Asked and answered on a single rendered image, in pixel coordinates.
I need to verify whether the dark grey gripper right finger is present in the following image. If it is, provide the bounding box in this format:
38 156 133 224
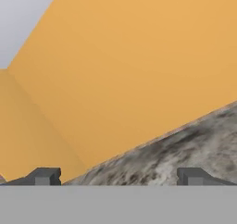
176 167 237 186

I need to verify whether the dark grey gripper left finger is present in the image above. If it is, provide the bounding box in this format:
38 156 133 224
2 167 62 186

